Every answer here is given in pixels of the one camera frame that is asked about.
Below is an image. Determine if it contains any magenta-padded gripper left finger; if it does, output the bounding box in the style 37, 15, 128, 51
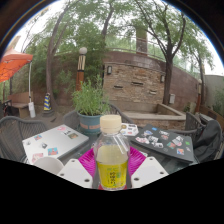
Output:
57, 147, 99, 189

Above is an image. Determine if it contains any orange patio umbrella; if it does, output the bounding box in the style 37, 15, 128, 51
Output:
0, 49, 34, 104

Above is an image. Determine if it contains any wooden bench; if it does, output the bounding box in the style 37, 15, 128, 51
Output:
8, 91, 34, 118

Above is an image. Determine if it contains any wooden lamp post with globe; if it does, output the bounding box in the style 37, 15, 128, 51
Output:
75, 46, 89, 92

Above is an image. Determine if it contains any silver laptop with stickers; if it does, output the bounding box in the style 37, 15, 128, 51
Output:
21, 124, 90, 165

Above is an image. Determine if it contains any yellow and blue striped cone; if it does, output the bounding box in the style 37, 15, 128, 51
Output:
43, 92, 53, 113

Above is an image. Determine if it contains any white ceramic mug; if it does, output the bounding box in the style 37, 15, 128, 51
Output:
33, 156, 65, 176

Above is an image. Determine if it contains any white sticker sheet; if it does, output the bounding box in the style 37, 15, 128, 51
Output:
119, 122, 140, 138

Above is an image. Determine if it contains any black backpack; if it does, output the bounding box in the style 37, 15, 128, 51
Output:
193, 119, 223, 164

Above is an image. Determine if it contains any white umbrella base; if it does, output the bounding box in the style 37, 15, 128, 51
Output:
28, 101, 37, 119

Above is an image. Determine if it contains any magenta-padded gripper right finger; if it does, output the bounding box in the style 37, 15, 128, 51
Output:
128, 145, 170, 189

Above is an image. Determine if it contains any clear bottle with yellow label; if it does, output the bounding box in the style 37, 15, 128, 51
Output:
93, 114, 131, 191

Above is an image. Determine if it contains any green plant in blue pot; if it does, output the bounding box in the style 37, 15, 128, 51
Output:
71, 75, 111, 136

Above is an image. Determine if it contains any tree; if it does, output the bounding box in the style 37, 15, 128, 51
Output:
26, 0, 101, 114
129, 0, 214, 106

